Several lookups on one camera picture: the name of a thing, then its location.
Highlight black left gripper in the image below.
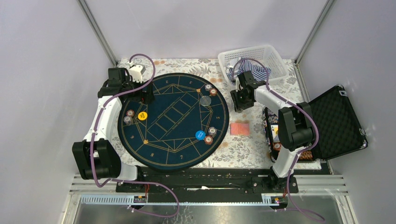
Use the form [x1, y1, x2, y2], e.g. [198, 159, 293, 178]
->
[122, 75, 154, 104]

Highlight red 5 chip stack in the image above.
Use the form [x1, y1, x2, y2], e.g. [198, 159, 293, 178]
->
[126, 110, 135, 117]

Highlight grey chip stack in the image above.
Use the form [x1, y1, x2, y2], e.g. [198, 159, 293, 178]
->
[205, 84, 212, 91]
[207, 127, 217, 137]
[123, 116, 133, 126]

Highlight clear dealer button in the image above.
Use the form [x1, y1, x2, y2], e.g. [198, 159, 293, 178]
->
[199, 96, 212, 106]

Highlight yellow big blind button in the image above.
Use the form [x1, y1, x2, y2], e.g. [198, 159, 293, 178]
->
[137, 111, 148, 121]

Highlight blue small blind button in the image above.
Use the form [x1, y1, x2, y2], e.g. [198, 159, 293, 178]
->
[195, 130, 206, 140]

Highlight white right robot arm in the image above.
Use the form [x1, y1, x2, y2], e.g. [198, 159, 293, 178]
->
[231, 71, 319, 192]

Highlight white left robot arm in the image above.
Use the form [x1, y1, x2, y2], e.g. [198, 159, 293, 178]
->
[72, 64, 154, 192]

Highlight red playing card deck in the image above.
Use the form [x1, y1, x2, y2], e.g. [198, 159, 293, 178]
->
[230, 123, 250, 136]

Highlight blue white striped cloth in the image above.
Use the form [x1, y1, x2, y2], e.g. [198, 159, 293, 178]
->
[225, 57, 271, 84]

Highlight white plastic basket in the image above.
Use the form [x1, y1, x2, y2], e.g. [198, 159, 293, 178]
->
[218, 45, 289, 87]

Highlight card box in case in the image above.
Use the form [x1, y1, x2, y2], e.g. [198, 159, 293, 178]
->
[271, 125, 280, 142]

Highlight floral tablecloth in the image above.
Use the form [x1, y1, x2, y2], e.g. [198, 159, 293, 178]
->
[110, 57, 321, 170]

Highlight round dark blue poker mat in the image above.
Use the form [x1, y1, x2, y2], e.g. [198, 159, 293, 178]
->
[118, 73, 230, 172]

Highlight red chips in case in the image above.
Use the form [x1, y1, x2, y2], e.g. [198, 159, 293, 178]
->
[272, 142, 314, 161]

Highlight black aluminium poker case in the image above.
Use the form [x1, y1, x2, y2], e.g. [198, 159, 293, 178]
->
[263, 84, 368, 163]

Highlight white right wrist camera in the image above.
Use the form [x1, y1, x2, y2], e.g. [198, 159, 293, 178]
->
[235, 77, 241, 92]

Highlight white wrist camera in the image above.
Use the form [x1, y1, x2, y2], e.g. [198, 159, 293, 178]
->
[235, 77, 241, 92]
[128, 64, 146, 83]

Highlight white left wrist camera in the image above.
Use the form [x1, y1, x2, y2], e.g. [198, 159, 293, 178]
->
[128, 64, 146, 83]

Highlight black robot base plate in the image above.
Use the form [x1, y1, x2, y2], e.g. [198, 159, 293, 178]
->
[116, 168, 298, 203]

